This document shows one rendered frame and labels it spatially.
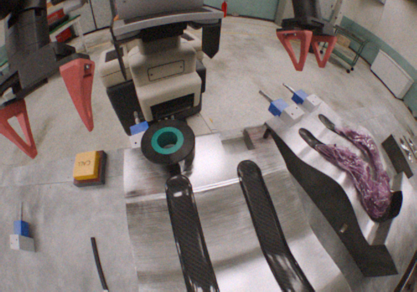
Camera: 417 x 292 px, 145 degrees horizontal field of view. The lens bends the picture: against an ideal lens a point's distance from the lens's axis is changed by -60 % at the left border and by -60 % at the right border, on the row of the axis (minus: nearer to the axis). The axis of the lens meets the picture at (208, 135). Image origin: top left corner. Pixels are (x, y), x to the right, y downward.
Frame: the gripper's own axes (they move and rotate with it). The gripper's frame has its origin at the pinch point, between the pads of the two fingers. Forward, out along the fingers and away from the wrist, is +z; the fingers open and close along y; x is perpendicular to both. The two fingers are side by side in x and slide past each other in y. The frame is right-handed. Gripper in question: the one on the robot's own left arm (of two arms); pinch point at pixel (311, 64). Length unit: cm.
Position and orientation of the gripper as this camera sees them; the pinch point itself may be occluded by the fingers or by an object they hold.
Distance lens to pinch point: 36.5
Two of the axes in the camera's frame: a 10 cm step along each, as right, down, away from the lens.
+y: 8.9, -3.4, 3.1
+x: -4.3, -3.8, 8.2
